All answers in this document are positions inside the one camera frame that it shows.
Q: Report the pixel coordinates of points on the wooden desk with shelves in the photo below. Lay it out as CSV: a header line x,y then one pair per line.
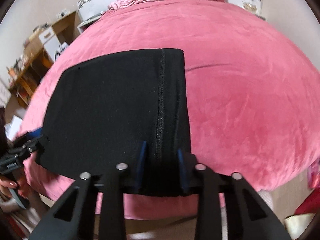
x,y
34,63

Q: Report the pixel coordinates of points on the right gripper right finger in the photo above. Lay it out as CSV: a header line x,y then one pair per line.
x,y
247,214

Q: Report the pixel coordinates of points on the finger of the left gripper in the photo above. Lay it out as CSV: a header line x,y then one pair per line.
x,y
29,142

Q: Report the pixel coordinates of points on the pink fleece bed blanket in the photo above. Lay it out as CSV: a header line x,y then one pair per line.
x,y
253,95

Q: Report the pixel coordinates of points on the glass bedside lamp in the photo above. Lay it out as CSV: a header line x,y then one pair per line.
x,y
250,6

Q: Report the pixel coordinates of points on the pink plastic bag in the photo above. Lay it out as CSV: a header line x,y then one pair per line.
x,y
313,175

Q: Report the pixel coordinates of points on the white appliance cardboard box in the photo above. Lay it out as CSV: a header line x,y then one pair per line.
x,y
60,50

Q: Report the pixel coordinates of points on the left white nightstand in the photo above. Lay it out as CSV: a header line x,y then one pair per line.
x,y
86,23

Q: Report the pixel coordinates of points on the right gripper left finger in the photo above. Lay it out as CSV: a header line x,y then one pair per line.
x,y
100,204

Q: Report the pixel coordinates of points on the black pants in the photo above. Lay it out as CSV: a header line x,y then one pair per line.
x,y
128,107

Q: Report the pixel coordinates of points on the white drawer cabinet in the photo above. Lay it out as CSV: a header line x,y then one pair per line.
x,y
51,43

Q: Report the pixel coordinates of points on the person's left hand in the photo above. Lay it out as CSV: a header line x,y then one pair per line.
x,y
20,184

